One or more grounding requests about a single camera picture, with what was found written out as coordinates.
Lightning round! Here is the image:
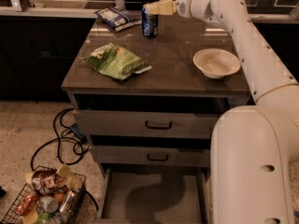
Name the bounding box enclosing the grey drawer cabinet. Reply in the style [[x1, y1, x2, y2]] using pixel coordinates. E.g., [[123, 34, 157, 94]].
[[61, 11, 251, 224]]

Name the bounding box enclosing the metallic can in basket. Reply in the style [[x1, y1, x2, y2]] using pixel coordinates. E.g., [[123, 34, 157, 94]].
[[59, 189, 79, 213]]

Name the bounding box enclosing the silver can in basket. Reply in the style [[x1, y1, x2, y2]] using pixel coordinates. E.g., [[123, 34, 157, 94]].
[[39, 196, 59, 213]]

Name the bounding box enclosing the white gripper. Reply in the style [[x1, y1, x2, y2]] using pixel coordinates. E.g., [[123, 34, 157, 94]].
[[143, 0, 213, 19]]

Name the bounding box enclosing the green chip bag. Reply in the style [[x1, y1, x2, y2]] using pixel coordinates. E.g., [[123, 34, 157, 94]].
[[83, 43, 151, 80]]

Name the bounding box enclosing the white bowl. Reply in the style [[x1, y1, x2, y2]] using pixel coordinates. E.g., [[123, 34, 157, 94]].
[[193, 49, 241, 79]]

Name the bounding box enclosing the bottom drawer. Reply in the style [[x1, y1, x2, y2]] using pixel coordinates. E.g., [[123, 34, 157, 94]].
[[95, 165, 211, 224]]

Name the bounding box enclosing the top drawer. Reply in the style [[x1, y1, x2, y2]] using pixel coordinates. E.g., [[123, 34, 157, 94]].
[[72, 94, 232, 141]]

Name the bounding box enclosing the blue white chip bag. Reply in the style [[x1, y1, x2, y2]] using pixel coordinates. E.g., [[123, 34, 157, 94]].
[[95, 7, 141, 32]]

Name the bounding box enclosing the blue pepsi can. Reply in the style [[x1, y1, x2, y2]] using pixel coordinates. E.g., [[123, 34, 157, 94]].
[[142, 5, 158, 38]]

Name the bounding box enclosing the black floor cable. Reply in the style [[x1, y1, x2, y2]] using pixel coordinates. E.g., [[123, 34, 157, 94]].
[[30, 107, 100, 212]]

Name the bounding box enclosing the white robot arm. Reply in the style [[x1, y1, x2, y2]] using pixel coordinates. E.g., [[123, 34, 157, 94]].
[[146, 0, 299, 224]]

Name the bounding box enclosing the drawer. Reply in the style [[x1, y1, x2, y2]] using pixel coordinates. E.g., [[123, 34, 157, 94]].
[[95, 165, 211, 224], [72, 94, 232, 141], [91, 135, 210, 167]]

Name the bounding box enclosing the middle drawer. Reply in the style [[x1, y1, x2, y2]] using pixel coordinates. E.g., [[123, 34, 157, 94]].
[[91, 135, 210, 167]]

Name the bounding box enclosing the brown snack bag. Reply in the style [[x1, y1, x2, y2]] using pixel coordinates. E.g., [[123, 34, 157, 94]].
[[24, 163, 82, 195]]

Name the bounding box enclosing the red snack packet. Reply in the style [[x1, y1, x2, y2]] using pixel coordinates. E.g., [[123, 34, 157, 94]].
[[15, 193, 39, 216]]

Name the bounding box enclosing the black wire basket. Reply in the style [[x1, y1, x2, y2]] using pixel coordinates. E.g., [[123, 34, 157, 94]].
[[1, 166, 86, 224]]

